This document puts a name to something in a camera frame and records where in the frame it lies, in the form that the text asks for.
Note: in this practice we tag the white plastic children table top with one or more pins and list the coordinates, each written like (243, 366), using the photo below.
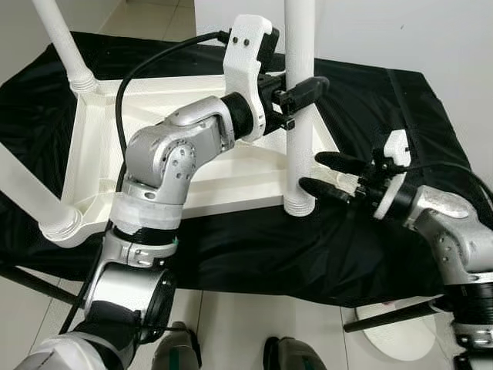
(231, 169)

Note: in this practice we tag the grey robot right foot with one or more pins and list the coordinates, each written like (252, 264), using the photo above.
(293, 356)

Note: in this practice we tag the black table cloth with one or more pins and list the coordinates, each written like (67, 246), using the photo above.
(431, 116)

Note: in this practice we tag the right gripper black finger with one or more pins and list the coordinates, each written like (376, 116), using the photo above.
(343, 162)
(323, 189)

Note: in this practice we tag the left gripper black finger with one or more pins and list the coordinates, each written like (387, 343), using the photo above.
(308, 89)

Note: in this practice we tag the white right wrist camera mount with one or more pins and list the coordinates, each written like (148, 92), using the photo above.
(393, 166)

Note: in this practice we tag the white round floor plate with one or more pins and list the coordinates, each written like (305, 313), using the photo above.
(400, 339)

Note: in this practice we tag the white plastic table leg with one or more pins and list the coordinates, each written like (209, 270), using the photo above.
(300, 154)
(62, 38)
(31, 193)

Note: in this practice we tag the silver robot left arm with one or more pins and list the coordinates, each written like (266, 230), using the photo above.
(177, 146)

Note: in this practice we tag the grey robot left foot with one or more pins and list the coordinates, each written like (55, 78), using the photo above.
(176, 351)

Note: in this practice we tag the grey robot foot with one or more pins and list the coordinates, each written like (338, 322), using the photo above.
(293, 356)
(176, 351)

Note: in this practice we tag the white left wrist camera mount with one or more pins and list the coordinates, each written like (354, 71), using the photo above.
(246, 62)

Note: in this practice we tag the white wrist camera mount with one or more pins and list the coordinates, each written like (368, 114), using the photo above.
(246, 62)
(393, 166)

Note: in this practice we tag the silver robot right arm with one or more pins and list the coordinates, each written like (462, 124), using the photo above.
(447, 223)

